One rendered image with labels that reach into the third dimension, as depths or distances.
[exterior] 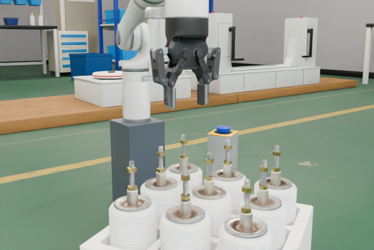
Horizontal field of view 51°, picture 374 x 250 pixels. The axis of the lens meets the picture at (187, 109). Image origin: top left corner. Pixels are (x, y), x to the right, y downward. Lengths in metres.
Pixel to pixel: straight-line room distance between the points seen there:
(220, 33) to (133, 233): 2.93
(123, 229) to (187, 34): 0.39
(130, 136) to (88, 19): 6.11
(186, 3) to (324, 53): 6.11
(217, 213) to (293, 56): 3.79
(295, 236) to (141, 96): 0.69
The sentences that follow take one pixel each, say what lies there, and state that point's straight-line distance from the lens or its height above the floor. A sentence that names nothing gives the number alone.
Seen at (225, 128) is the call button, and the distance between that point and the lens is 1.10.
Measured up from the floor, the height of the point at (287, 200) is 0.23.
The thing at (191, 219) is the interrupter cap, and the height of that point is 0.25.
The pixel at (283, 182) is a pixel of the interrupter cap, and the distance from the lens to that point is 0.94.
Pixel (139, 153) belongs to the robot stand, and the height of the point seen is 0.20.
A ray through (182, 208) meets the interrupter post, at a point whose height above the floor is 0.27.
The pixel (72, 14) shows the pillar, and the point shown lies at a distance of 7.21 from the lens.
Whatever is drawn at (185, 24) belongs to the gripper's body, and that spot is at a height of 0.60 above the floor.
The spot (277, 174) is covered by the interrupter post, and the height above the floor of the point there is 0.28.
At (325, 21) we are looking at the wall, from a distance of 6.73.
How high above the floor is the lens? 0.58
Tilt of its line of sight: 10 degrees down
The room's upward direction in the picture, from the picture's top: straight up
